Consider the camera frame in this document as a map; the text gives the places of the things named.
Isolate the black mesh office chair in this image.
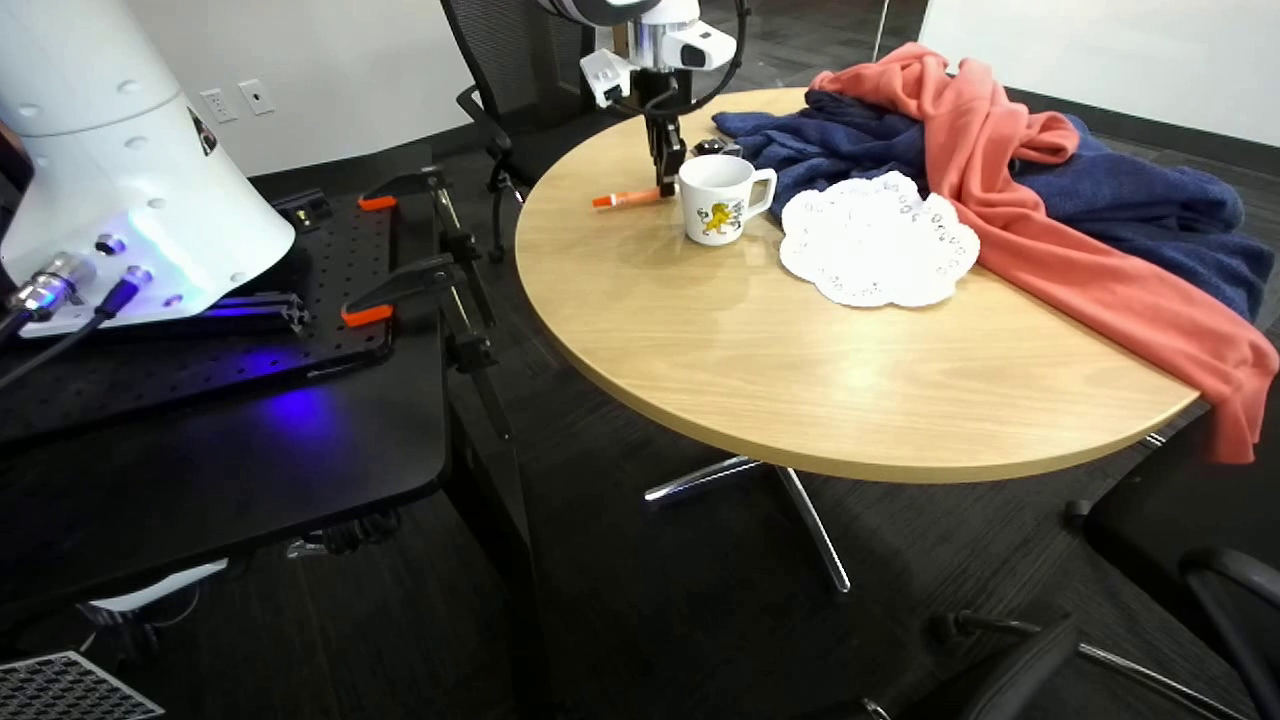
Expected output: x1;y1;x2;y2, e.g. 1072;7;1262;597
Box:
1060;396;1280;720

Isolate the white wall outlet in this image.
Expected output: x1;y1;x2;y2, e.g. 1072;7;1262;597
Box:
234;72;282;118

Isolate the white strip under table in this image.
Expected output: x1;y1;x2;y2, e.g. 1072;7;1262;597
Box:
80;557;234;621

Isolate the blue plug cable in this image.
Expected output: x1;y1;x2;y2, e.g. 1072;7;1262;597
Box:
0;260;151;390

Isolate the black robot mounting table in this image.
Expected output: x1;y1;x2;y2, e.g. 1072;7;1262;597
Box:
0;184;458;642

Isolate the white mug with print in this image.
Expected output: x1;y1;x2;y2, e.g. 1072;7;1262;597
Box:
676;150;780;250

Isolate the grey mesh grid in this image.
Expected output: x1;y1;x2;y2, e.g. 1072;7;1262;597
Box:
0;649;168;720

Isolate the white lace doily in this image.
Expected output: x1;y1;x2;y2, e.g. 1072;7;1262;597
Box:
777;168;988;317

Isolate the round wooden table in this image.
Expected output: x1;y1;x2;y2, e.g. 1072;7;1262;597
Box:
512;82;1209;601

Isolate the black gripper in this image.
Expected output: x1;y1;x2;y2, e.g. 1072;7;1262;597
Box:
576;21;699;200

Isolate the silver plug cable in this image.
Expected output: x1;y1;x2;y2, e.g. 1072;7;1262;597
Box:
0;257;84;351

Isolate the black clamp orange handle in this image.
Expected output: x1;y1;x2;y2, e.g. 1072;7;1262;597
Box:
338;246;471;337
351;158;452;218

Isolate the orange cloth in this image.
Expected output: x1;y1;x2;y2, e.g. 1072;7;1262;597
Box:
807;38;1280;469

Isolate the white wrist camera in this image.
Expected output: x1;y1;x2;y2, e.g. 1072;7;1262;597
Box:
638;10;740;80

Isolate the dark blue cloth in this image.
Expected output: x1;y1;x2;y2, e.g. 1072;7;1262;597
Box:
714;100;1275;324

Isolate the orange marker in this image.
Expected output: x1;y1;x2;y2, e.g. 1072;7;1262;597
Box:
590;184;667;216

